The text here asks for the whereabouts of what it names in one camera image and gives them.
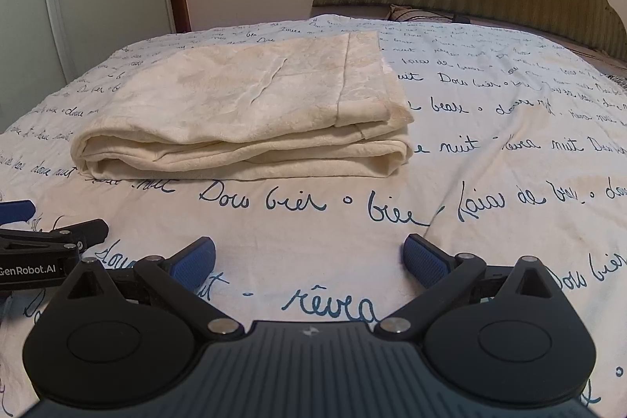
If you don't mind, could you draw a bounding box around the cream towel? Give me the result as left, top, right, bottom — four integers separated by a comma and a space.
71, 29, 415, 182

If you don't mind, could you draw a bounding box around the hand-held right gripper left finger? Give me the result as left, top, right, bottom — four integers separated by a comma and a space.
66, 236, 246, 342

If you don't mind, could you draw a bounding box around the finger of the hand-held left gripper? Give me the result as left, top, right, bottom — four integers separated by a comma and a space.
0, 217, 110, 254
0, 199, 37, 227

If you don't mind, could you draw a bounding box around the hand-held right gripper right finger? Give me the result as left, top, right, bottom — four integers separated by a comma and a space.
374, 234, 562, 342

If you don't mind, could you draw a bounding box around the white script-printed blanket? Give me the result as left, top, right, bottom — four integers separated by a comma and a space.
0, 14, 627, 418

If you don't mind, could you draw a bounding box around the white floral-printed wardrobe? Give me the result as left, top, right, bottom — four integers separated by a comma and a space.
0, 0, 178, 131

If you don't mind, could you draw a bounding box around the striped pillow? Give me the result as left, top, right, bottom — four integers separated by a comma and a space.
387, 4, 472, 25

